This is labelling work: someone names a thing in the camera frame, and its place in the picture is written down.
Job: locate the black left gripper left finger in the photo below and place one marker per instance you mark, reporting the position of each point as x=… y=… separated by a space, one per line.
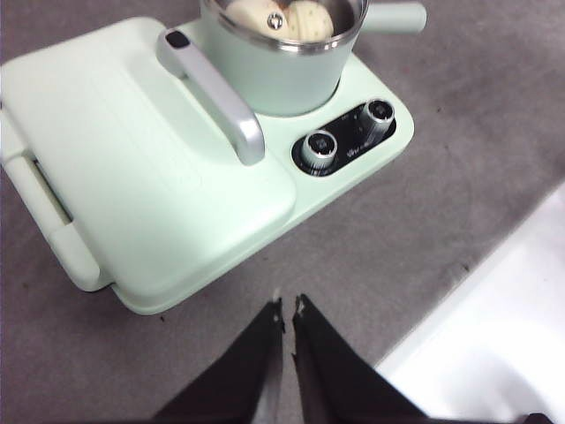
x=238 y=380

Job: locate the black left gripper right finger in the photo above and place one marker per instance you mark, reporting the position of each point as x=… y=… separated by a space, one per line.
x=340 y=380

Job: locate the twisted bun with green specks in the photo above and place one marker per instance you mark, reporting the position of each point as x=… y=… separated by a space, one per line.
x=309 y=22

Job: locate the plain white steamed bun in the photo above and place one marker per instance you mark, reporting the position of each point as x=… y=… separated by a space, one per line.
x=249 y=15

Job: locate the mint green breakfast machine base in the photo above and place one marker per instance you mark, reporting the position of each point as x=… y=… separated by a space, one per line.
x=353 y=181

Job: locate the mint green grill lid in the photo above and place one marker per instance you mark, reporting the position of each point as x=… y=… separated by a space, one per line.
x=145 y=185

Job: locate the silver control knob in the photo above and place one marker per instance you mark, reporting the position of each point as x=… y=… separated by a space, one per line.
x=379 y=112
x=320 y=148

